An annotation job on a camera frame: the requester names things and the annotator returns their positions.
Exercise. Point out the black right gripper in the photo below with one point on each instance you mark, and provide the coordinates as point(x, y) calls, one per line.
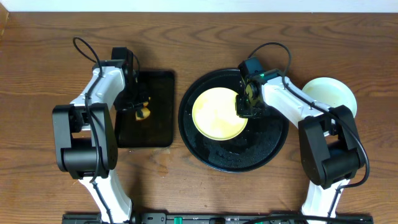
point(240, 111)

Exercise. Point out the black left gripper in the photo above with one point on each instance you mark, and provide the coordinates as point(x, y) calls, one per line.
point(133, 104)

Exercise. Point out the yellow green sponge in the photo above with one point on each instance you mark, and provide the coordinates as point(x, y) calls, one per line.
point(142, 110)

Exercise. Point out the yellow plate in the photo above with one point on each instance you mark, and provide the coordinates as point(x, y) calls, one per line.
point(214, 114)

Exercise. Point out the light blue plate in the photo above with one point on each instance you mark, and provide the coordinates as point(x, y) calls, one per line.
point(332, 92)

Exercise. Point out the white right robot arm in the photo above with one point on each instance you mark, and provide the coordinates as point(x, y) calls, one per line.
point(330, 149)

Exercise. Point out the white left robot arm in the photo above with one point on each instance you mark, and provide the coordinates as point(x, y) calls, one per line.
point(85, 142)

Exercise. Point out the round black tray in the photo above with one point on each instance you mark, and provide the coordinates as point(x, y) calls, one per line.
point(258, 143)

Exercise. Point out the rectangular black tray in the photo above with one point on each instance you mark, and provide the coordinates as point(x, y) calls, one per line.
point(158, 129)

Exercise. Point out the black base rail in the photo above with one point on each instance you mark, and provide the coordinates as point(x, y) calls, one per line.
point(287, 218)

